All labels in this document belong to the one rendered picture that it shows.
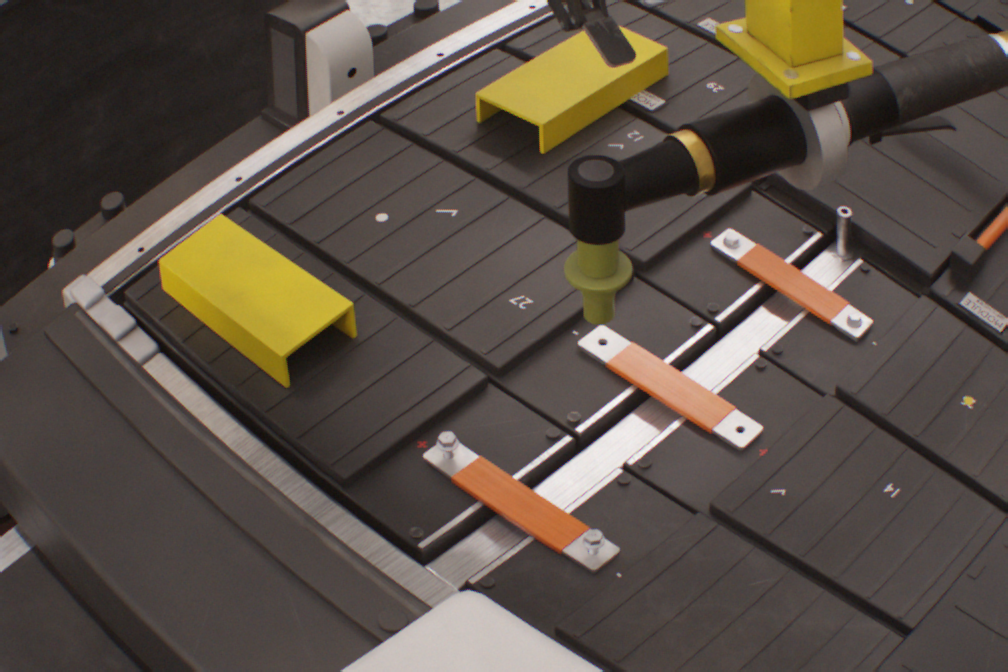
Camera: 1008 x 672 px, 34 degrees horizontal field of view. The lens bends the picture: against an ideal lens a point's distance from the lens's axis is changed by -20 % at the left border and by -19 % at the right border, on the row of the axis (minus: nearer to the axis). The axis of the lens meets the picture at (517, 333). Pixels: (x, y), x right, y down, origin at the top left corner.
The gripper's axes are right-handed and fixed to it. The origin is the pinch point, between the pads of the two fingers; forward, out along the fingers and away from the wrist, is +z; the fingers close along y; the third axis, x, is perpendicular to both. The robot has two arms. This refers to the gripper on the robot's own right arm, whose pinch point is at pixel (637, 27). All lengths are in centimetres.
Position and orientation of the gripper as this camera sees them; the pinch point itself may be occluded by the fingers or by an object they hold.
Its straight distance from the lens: 121.1
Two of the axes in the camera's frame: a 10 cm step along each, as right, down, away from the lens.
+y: -2.2, 3.5, 9.1
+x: -8.6, 3.6, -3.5
